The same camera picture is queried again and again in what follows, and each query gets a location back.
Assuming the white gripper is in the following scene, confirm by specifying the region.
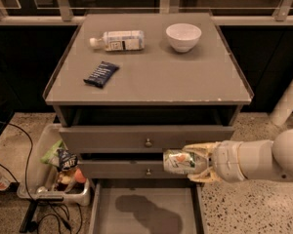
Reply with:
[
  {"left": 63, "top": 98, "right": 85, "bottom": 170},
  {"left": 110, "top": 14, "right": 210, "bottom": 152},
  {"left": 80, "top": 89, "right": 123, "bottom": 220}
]
[{"left": 182, "top": 140, "right": 246, "bottom": 183}]

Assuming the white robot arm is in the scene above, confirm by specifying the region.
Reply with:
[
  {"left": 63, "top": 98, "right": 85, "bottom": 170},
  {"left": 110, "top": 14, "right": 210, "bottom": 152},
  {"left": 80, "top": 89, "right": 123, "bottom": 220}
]
[{"left": 184, "top": 129, "right": 293, "bottom": 182}]

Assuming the grey bottom drawer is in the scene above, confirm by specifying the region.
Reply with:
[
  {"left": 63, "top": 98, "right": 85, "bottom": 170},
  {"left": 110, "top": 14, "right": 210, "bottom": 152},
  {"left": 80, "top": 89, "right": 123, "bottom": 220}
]
[{"left": 89, "top": 178, "right": 208, "bottom": 234}]

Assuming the grey drawer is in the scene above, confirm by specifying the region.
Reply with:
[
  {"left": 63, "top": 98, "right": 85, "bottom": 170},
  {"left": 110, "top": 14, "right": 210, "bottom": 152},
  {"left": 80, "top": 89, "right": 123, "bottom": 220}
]
[
  {"left": 77, "top": 159, "right": 218, "bottom": 180},
  {"left": 89, "top": 178, "right": 208, "bottom": 234},
  {"left": 60, "top": 125, "right": 233, "bottom": 154}
]

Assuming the grey drawer cabinet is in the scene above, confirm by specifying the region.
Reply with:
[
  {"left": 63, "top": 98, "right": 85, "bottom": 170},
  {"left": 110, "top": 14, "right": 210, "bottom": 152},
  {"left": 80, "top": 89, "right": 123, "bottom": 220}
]
[{"left": 42, "top": 12, "right": 254, "bottom": 180}]

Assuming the grey middle drawer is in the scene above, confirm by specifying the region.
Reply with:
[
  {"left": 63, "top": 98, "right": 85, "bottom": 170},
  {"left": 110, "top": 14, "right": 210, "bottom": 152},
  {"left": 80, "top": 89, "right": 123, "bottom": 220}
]
[{"left": 77, "top": 159, "right": 218, "bottom": 180}]

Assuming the grey top drawer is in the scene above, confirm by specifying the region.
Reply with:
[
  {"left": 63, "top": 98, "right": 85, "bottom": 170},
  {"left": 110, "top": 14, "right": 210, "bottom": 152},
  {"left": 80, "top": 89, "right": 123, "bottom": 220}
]
[{"left": 60, "top": 125, "right": 233, "bottom": 154}]

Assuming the white ceramic bowl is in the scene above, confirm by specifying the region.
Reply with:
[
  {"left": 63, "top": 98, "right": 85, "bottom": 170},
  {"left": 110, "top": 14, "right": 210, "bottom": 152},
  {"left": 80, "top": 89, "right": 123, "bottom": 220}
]
[{"left": 166, "top": 23, "right": 202, "bottom": 53}]

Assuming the orange round fruit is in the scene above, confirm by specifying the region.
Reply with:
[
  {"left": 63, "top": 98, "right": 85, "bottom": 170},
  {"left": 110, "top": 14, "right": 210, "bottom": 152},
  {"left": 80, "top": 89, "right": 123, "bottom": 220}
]
[{"left": 74, "top": 169, "right": 87, "bottom": 183}]

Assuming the dark blue snack packet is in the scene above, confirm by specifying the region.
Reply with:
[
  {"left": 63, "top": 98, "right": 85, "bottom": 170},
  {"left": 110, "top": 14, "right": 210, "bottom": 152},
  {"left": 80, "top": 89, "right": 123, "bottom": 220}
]
[{"left": 84, "top": 61, "right": 119, "bottom": 89}]

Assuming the blue chip bag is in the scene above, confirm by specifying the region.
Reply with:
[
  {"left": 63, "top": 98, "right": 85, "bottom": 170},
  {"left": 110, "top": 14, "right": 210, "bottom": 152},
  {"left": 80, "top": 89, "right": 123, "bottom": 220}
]
[{"left": 57, "top": 148, "right": 78, "bottom": 171}]

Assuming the clear plastic water bottle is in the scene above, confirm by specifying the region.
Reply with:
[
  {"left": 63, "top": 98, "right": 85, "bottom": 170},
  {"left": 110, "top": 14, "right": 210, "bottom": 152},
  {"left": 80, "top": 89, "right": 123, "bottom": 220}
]
[{"left": 89, "top": 30, "right": 145, "bottom": 52}]

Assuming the clear plastic storage bin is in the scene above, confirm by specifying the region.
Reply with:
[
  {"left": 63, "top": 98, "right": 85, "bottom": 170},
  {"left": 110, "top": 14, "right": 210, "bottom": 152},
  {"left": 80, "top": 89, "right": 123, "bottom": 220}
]
[{"left": 17, "top": 124, "right": 91, "bottom": 206}]

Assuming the green snack bag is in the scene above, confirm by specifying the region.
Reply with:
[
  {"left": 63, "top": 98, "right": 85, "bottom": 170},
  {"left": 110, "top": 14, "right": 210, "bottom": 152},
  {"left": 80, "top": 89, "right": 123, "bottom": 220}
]
[{"left": 40, "top": 140, "right": 63, "bottom": 167}]

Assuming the white metal railing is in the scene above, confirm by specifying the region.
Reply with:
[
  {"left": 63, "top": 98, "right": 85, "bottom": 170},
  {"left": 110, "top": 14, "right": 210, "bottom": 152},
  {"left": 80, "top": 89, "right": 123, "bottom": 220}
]
[{"left": 0, "top": 0, "right": 293, "bottom": 25}]

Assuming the black power cable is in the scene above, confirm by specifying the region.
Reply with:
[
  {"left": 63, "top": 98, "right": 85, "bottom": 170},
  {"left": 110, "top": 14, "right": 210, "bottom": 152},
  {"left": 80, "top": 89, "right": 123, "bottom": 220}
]
[{"left": 0, "top": 116, "right": 83, "bottom": 234}]

